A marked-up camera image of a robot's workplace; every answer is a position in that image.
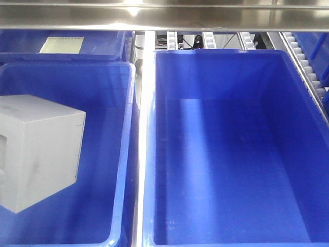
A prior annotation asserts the gray square hollow base block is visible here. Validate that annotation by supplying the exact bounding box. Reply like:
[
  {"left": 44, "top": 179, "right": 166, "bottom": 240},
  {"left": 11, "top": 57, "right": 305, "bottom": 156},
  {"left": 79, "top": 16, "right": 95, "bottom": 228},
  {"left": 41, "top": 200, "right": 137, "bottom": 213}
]
[{"left": 1, "top": 95, "right": 86, "bottom": 214}]

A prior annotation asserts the blue target bin right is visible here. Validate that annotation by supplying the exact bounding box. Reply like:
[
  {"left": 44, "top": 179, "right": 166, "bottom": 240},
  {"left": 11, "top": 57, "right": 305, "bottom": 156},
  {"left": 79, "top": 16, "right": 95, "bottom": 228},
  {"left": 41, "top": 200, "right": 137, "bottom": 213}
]
[{"left": 143, "top": 49, "right": 328, "bottom": 246}]

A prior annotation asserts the blue bin left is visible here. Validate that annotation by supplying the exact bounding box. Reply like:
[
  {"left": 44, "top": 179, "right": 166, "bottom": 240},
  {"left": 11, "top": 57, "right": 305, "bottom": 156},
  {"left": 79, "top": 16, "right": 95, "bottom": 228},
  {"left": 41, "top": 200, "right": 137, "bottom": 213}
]
[{"left": 1, "top": 62, "right": 135, "bottom": 246}]

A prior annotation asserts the blue bin with label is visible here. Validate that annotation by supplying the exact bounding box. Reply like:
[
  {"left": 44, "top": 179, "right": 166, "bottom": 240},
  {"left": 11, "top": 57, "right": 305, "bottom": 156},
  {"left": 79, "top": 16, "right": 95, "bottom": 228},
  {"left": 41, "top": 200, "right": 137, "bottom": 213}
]
[{"left": 1, "top": 29, "right": 127, "bottom": 62}]

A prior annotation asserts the white roller track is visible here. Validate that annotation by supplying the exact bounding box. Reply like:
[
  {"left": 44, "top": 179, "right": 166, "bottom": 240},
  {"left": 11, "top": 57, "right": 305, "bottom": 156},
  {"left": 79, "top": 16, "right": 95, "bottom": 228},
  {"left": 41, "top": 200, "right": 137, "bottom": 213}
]
[{"left": 279, "top": 32, "right": 328, "bottom": 113}]

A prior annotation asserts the steel shelf beam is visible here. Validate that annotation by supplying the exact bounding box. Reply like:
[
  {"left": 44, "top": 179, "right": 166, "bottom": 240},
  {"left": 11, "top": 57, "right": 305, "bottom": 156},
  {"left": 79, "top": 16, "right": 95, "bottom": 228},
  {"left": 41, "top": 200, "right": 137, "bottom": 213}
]
[{"left": 1, "top": 1, "right": 328, "bottom": 32}]

